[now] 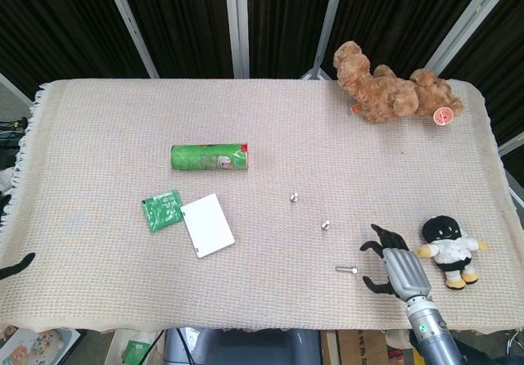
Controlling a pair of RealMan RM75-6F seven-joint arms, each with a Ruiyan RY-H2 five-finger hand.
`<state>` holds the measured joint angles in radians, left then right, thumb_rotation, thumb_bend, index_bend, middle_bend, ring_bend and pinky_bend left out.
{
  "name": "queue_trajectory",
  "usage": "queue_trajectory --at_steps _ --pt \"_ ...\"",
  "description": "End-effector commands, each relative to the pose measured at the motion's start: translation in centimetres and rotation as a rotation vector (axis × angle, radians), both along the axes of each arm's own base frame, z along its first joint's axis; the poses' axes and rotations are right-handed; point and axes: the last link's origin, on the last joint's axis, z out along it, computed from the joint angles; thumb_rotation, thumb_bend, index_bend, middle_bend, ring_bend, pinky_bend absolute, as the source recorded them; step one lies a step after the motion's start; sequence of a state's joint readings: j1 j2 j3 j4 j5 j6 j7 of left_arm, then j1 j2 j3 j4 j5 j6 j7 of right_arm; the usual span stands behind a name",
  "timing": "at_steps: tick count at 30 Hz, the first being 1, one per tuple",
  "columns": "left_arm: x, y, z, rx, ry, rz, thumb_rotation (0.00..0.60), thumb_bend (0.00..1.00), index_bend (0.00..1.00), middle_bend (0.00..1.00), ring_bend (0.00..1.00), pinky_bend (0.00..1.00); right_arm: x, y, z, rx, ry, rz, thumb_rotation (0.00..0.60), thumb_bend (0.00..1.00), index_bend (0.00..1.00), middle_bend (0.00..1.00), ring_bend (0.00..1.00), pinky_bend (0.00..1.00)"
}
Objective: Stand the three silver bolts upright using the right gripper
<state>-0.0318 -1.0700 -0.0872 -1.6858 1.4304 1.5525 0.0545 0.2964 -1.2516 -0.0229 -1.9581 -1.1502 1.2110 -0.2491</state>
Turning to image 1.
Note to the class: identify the beige woven tablecloth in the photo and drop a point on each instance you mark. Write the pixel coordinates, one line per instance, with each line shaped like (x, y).
(123, 283)

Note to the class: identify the illustrated picture book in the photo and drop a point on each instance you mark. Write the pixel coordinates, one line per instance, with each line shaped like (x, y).
(37, 346)

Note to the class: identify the small silver screw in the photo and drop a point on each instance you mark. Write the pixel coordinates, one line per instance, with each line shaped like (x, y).
(325, 226)
(347, 269)
(293, 197)

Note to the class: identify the brown cardboard box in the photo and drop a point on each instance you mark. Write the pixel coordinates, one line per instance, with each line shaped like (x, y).
(360, 348)

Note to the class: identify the green foil sachet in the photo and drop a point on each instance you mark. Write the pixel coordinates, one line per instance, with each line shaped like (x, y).
(161, 211)
(135, 350)

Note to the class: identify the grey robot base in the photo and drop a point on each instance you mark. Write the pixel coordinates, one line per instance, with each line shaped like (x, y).
(254, 348)

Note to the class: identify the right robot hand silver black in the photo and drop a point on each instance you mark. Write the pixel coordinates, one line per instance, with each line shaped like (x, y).
(405, 271)

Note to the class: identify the white plastic cover plate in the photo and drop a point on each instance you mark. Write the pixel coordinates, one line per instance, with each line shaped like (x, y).
(206, 226)

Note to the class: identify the green chip can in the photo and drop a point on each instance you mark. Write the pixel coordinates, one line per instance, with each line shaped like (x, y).
(196, 158)

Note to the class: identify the black-headed plush doll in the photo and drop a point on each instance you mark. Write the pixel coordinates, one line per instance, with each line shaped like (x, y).
(450, 250)

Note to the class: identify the left robot hand black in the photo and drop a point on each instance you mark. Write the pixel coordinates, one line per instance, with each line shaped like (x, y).
(18, 263)

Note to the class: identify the white partition frame post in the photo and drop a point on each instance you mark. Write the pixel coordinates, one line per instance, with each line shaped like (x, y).
(471, 19)
(14, 88)
(511, 145)
(131, 25)
(327, 17)
(237, 25)

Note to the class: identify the brown teddy bear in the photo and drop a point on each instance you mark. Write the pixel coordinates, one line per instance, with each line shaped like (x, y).
(380, 91)

